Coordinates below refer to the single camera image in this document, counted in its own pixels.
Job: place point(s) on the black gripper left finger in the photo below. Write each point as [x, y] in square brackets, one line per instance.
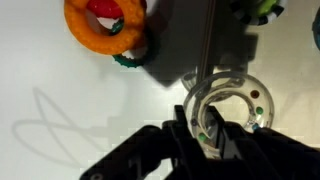
[142, 153]

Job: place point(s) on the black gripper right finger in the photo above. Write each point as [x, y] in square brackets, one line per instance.
[264, 154]

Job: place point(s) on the round white table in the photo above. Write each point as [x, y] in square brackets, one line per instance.
[63, 107]

